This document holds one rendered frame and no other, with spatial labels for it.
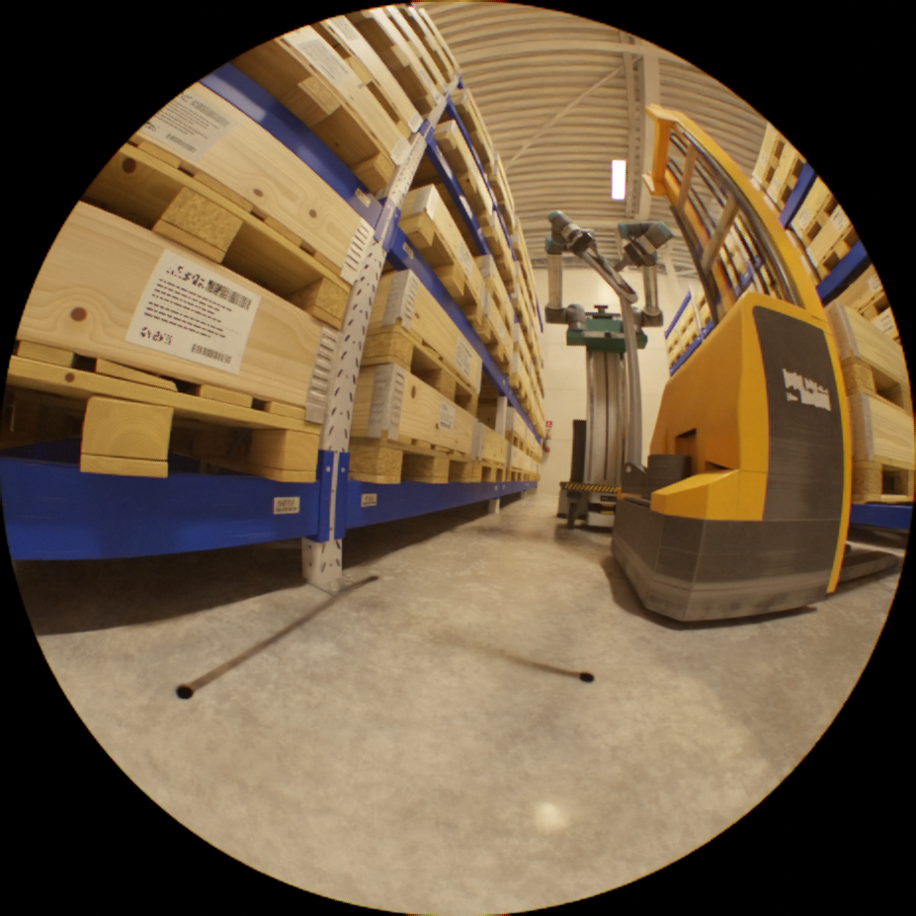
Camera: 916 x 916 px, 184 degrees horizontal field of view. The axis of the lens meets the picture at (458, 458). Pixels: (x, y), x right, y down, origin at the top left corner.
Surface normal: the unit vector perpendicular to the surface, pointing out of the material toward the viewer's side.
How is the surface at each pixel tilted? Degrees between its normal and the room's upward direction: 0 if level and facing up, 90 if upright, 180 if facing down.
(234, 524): 90
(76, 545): 90
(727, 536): 90
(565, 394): 90
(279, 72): 180
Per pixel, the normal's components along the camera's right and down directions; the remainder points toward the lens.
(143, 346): 0.93, 0.07
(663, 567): -0.91, -0.10
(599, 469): -0.37, -0.07
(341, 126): -0.09, 0.99
